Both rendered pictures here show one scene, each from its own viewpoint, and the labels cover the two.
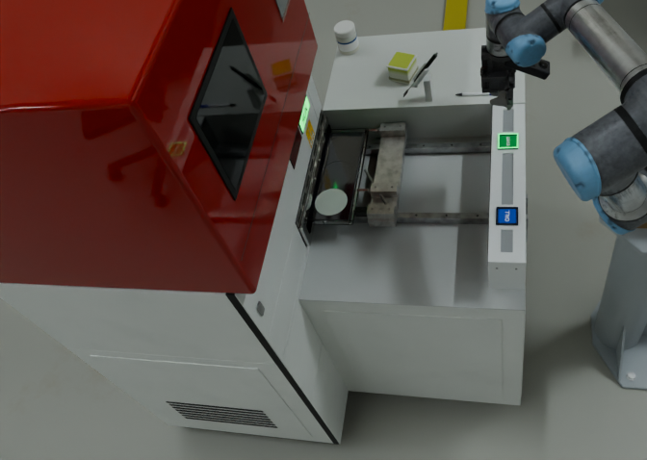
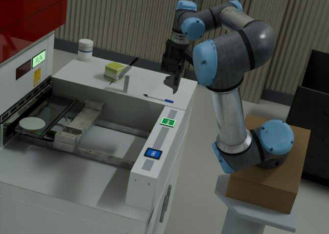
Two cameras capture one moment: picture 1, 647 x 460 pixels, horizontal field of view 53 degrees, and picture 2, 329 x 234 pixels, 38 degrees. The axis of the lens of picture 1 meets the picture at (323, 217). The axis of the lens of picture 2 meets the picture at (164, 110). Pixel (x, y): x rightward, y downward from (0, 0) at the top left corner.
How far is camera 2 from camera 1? 72 cm
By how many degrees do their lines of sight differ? 30
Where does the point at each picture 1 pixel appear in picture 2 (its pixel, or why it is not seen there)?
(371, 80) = (91, 74)
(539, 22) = (204, 14)
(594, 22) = (234, 11)
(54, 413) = not seen: outside the picture
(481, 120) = (154, 117)
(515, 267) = (148, 181)
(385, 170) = (79, 122)
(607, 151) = (224, 44)
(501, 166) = (158, 131)
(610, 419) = not seen: outside the picture
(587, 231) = not seen: outside the picture
